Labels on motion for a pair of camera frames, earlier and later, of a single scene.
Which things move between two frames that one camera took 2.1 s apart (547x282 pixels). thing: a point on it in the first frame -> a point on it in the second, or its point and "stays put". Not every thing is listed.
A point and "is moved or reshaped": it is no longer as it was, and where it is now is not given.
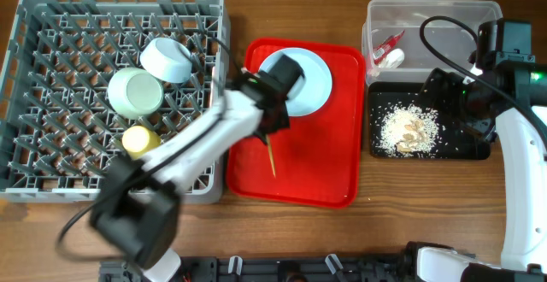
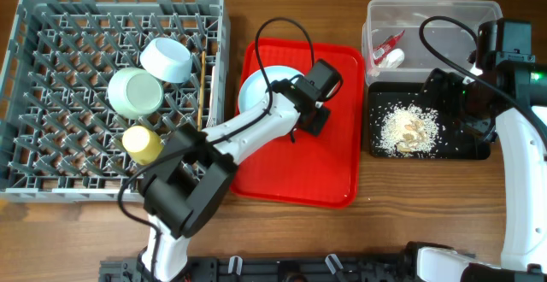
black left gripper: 283,121 -> 314,127
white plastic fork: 214,71 stays put
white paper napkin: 393,59 stays put
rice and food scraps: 408,130 stays put
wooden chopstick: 271,154 -> 202,91
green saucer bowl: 135,93 stays put
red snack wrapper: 380,52 stays put
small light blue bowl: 167,60 stays put
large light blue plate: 311,93 is moved or reshaped
